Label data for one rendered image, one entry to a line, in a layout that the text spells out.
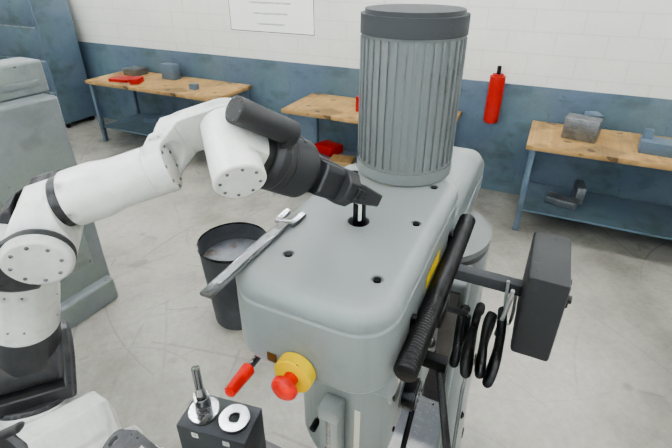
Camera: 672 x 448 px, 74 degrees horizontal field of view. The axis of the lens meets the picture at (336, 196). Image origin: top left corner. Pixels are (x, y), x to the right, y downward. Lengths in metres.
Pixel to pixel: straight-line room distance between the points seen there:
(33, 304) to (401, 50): 0.67
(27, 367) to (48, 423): 0.09
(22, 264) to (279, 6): 5.22
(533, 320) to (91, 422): 0.84
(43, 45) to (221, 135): 7.30
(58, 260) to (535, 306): 0.85
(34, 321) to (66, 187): 0.22
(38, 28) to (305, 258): 7.28
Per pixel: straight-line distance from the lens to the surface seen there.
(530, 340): 1.08
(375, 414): 0.94
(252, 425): 1.47
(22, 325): 0.75
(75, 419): 0.86
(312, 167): 0.61
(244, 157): 0.53
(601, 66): 4.90
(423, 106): 0.83
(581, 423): 3.11
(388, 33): 0.81
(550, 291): 1.00
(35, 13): 7.78
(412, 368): 0.64
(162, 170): 0.57
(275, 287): 0.63
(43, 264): 0.63
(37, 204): 0.62
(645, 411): 3.34
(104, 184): 0.59
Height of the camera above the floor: 2.28
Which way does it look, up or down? 28 degrees down
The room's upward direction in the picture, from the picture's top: straight up
